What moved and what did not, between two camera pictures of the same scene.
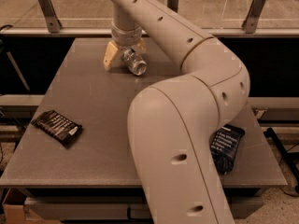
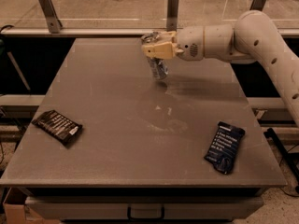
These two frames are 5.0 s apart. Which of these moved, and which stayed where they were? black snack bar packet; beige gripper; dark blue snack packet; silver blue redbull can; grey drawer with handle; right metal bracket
Moved: beige gripper; silver blue redbull can
Stayed: grey drawer with handle; dark blue snack packet; right metal bracket; black snack bar packet
